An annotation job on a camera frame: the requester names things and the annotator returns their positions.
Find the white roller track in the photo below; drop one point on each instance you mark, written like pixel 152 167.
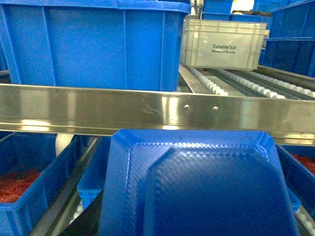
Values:
pixel 249 83

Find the grey Totelife crate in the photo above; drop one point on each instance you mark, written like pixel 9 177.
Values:
pixel 219 44

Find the large blue tote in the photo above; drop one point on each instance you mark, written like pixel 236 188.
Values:
pixel 108 44

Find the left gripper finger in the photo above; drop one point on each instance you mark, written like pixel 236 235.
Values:
pixel 87 223

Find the steel shelf front rail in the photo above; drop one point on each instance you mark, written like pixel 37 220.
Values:
pixel 103 111

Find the blue bin with red parts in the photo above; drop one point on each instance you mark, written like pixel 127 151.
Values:
pixel 31 174

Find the blue bottle-shaped block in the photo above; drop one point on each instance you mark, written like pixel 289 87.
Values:
pixel 195 183

